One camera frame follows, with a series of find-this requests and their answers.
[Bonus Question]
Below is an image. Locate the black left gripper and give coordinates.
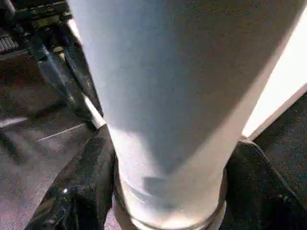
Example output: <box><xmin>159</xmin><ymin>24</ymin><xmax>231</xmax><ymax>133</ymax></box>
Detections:
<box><xmin>0</xmin><ymin>0</ymin><xmax>97</xmax><ymax>132</ymax></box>

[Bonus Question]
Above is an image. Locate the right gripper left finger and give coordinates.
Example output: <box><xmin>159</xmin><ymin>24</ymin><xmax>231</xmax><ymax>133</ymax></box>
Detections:
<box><xmin>24</xmin><ymin>125</ymin><xmax>118</xmax><ymax>230</ymax></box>

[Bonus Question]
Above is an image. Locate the black work mat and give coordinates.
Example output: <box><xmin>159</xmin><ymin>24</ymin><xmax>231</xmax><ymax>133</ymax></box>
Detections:
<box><xmin>0</xmin><ymin>19</ymin><xmax>307</xmax><ymax>230</ymax></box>

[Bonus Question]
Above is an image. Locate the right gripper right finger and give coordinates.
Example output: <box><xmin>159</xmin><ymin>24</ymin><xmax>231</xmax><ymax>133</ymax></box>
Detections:
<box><xmin>220</xmin><ymin>138</ymin><xmax>307</xmax><ymax>230</ymax></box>

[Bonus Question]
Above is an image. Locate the white plastic table top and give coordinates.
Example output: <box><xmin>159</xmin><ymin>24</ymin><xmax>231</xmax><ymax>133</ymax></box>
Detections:
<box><xmin>67</xmin><ymin>10</ymin><xmax>307</xmax><ymax>140</ymax></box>

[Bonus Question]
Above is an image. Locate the white plastic table leg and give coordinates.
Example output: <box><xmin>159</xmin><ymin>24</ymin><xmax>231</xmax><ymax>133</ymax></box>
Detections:
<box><xmin>66</xmin><ymin>0</ymin><xmax>307</xmax><ymax>230</ymax></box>

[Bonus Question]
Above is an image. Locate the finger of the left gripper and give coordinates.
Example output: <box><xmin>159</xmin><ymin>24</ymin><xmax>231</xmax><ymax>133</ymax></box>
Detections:
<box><xmin>61</xmin><ymin>43</ymin><xmax>105</xmax><ymax>118</ymax></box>

